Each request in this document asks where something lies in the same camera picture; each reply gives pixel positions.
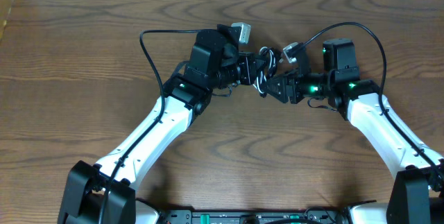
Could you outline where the black USB cable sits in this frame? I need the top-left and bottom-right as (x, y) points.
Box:
(255, 46), (284, 98)

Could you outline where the white USB cable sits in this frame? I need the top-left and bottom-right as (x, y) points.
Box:
(255, 46), (277, 95)

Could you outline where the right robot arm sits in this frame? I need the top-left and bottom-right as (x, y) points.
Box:
(260, 38), (443, 223)

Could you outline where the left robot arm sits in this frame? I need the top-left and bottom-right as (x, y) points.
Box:
(58, 25), (275, 223)

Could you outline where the left camera black cable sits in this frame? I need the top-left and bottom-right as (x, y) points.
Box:
(99, 28), (203, 224)

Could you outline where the camera black cable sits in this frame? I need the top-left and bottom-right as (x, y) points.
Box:
(298, 21), (444, 183)
(99, 28), (203, 224)

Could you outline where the right camera black cable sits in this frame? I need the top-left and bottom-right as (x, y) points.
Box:
(298, 21), (444, 183)

